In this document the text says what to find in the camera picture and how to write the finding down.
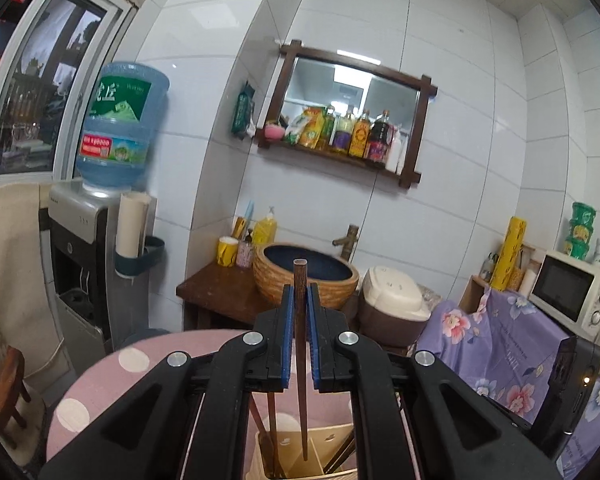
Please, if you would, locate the green noodle cup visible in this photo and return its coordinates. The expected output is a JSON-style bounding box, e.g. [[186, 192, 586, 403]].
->
[[563, 237, 590, 261], [571, 201, 597, 224], [568, 220, 595, 242]]

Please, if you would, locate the green glass bottle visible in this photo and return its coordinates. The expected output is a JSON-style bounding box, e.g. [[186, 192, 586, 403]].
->
[[322, 105, 337, 152]]

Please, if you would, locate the cream perforated utensil holder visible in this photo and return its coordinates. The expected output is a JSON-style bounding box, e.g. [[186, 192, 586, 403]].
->
[[244, 422, 362, 480]]

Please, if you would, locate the white microwave oven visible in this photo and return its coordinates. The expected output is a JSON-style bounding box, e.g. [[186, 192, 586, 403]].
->
[[528, 250, 600, 339]]

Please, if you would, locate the white jar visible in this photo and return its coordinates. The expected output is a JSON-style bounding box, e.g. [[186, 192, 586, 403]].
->
[[517, 267, 539, 299]]

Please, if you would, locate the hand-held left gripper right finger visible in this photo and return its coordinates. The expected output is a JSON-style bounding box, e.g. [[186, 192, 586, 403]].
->
[[306, 282, 563, 480]]

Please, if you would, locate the wooden washstand table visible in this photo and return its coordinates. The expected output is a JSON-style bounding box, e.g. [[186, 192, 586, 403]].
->
[[176, 259, 362, 333]]

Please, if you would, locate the yellow roll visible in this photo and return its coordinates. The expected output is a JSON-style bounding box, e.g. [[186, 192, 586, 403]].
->
[[490, 216, 528, 293]]

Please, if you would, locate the dark soy sauce bottle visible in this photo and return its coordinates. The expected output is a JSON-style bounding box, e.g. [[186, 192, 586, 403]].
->
[[367, 109, 396, 164]]

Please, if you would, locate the white plastic bottle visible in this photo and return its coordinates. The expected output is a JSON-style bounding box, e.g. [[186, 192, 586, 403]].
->
[[385, 124, 410, 174]]

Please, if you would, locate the floral cup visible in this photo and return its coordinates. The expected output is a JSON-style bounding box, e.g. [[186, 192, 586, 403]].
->
[[236, 230, 256, 269]]

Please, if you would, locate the wicker wash basin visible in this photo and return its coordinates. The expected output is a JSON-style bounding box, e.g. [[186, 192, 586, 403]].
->
[[252, 242, 361, 311]]

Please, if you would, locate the dark blue plastic holder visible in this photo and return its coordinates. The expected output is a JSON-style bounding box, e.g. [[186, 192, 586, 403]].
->
[[113, 234, 166, 279]]

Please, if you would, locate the yellow label bottle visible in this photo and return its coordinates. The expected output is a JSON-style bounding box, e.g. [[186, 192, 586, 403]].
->
[[348, 109, 372, 159]]

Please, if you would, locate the water dispenser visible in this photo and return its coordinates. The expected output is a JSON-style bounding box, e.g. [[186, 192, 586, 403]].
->
[[46, 182, 157, 357]]

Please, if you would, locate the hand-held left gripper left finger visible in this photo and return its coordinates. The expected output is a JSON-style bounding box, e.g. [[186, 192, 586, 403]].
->
[[40, 284, 297, 480]]

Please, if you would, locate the pink polka dot tablecloth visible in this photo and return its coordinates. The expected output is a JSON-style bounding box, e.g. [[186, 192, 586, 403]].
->
[[46, 329, 423, 480]]

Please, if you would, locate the bamboo style faucet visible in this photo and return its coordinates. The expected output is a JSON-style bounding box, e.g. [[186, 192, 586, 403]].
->
[[331, 224, 361, 264]]

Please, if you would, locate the wooden storage box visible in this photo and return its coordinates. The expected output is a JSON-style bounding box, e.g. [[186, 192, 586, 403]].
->
[[459, 274, 492, 315]]

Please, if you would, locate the green hanging packet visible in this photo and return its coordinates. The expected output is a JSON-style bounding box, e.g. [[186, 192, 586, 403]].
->
[[231, 81, 257, 138]]

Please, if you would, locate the wooden framed mirror shelf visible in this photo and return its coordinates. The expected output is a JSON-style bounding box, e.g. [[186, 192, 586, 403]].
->
[[256, 39, 439, 192]]

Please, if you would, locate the blue water bottle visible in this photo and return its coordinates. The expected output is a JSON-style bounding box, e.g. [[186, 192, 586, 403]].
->
[[74, 61, 171, 199]]

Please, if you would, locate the purple label bottle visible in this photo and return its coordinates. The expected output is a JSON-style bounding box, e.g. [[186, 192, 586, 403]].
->
[[332, 108, 357, 155]]

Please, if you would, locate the sliding glass window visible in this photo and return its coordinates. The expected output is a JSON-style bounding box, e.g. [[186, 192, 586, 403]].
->
[[0, 0, 137, 187]]

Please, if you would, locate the yellow cup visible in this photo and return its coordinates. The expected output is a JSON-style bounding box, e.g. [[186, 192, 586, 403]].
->
[[216, 235, 240, 266]]

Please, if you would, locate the purple floral cloth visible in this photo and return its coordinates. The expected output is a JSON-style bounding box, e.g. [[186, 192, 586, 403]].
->
[[414, 287, 600, 479]]

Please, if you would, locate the yellow dish soap bottle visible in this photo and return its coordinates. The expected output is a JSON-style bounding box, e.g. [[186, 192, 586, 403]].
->
[[252, 206, 278, 247]]

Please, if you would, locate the wooden stool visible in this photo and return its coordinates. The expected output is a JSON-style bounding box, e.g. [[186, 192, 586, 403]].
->
[[0, 346, 34, 450]]

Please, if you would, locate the brown wooden chopstick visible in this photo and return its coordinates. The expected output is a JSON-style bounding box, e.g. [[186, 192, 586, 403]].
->
[[250, 399, 268, 476], [330, 427, 357, 466], [266, 391, 282, 478], [293, 258, 310, 462]]

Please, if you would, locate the yellow green seasoning packet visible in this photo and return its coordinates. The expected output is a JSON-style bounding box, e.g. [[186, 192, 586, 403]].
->
[[284, 106, 326, 149]]

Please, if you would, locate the brown and cream rice cooker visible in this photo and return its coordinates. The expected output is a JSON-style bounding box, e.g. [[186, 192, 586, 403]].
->
[[356, 266, 434, 349]]

